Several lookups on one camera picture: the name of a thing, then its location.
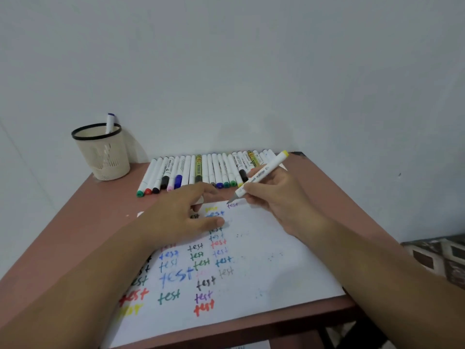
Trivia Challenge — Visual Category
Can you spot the person's left hand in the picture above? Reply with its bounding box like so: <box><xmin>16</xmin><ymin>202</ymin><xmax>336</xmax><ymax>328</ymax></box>
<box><xmin>145</xmin><ymin>182</ymin><xmax>225</xmax><ymax>252</ymax></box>

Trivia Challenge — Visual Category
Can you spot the person's right hand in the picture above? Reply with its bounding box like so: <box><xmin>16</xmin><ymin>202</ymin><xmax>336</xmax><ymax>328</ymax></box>
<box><xmin>243</xmin><ymin>169</ymin><xmax>328</xmax><ymax>241</ymax></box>

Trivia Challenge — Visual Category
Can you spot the white marker with yellow end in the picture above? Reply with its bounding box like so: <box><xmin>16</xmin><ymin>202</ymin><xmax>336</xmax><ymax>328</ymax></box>
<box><xmin>227</xmin><ymin>150</ymin><xmax>290</xmax><ymax>205</ymax></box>

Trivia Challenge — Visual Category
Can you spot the white paper sheet with writing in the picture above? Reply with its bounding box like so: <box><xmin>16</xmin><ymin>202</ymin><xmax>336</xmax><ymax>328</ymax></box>
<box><xmin>100</xmin><ymin>198</ymin><xmax>346</xmax><ymax>349</ymax></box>

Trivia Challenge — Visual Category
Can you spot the person's right forearm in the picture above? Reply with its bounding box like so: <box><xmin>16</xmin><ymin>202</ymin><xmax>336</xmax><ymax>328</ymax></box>
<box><xmin>298</xmin><ymin>218</ymin><xmax>465</xmax><ymax>349</ymax></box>

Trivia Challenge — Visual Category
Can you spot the person's left forearm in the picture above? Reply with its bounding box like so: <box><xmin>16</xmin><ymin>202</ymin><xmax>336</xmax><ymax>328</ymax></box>
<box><xmin>0</xmin><ymin>222</ymin><xmax>160</xmax><ymax>349</ymax></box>

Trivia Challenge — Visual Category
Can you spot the row of white markers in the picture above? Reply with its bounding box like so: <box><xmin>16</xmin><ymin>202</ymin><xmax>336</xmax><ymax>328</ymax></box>
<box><xmin>136</xmin><ymin>149</ymin><xmax>287</xmax><ymax>197</ymax></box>

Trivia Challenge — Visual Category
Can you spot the beige mesh pen holder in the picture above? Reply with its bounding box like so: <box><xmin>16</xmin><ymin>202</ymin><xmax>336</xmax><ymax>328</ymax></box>
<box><xmin>71</xmin><ymin>123</ymin><xmax>131</xmax><ymax>181</ymax></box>

